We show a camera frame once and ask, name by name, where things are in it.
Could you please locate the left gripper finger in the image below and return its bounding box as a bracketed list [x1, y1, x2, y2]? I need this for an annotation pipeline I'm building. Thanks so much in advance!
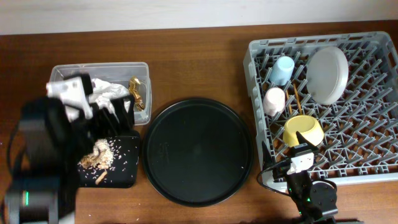
[99, 108, 121, 133]
[111, 95, 135, 131]

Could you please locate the gold foil wrapper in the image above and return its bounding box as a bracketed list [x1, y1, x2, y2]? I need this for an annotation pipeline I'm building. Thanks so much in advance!
[129, 76, 145, 111]

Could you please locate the white tissue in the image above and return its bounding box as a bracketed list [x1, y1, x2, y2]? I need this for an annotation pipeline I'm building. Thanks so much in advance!
[88, 78, 130, 114]

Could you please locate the food scraps and rice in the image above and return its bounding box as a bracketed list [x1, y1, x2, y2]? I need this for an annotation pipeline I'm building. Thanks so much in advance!
[77, 138, 131, 185]

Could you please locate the yellow bowl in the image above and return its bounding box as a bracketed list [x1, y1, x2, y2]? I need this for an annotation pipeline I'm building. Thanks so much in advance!
[282, 115, 325, 147]

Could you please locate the pink cup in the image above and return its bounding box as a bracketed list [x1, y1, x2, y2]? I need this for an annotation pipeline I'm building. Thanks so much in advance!
[262, 87, 285, 116]

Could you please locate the wooden chopstick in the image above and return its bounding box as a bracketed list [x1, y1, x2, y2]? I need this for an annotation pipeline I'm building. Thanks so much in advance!
[293, 83, 303, 115]
[285, 90, 293, 115]

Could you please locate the grey plate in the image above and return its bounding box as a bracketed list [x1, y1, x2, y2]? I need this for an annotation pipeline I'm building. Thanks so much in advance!
[306, 47, 349, 105]

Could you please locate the blue cup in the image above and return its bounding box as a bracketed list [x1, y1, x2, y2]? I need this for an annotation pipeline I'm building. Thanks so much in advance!
[269, 56, 295, 86]

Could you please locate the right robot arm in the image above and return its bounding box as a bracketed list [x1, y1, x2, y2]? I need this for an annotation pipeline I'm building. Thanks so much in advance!
[256, 143, 338, 223]

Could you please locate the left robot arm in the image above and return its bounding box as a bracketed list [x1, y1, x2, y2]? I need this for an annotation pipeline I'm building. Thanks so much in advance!
[2, 96, 140, 223]

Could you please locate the clear plastic waste bin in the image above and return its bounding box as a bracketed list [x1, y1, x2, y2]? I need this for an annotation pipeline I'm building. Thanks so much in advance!
[49, 62, 152, 126]

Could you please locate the grey dishwasher rack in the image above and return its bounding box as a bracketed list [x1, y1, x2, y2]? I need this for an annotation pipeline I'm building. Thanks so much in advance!
[243, 31, 397, 185]

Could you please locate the black rectangular tray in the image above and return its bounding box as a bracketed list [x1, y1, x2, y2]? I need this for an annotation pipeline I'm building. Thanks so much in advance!
[74, 128, 141, 189]

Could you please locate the round black serving tray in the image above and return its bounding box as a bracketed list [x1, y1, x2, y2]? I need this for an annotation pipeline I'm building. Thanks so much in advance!
[142, 98, 254, 207]

